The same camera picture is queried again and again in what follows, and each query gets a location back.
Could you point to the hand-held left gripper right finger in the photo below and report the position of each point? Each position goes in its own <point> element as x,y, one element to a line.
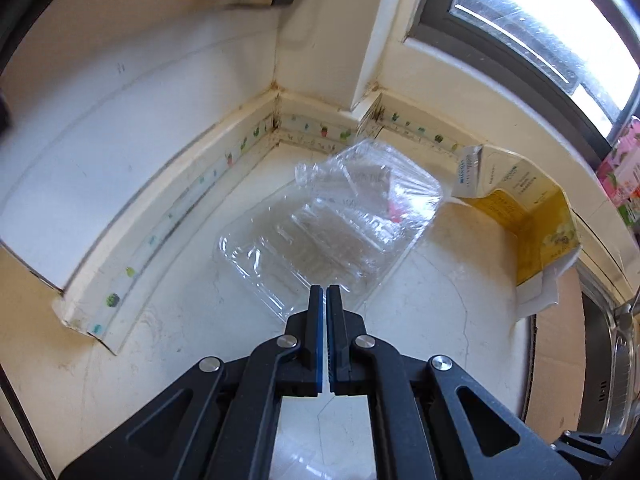
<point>332,340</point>

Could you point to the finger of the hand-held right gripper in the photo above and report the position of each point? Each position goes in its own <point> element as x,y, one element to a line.
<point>595,455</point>

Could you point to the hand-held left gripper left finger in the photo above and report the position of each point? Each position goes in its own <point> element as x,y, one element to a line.
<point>316,340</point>

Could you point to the clear plastic container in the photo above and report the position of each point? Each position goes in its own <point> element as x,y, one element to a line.
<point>330,225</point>

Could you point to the stainless steel sink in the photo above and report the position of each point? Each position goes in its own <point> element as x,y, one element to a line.
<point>612,375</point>

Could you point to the brown cardboard sheet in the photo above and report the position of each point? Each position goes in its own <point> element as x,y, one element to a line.
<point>555,350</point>

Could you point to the cactus print sealing tape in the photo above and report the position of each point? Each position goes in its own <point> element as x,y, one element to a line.
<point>240,150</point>

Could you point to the yellow carton box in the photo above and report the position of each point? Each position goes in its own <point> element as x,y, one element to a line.
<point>540,220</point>

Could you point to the pink floral package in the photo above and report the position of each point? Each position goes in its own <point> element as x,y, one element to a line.
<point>622,170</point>

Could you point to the dark window frame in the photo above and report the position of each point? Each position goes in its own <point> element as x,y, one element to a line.
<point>500,67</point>

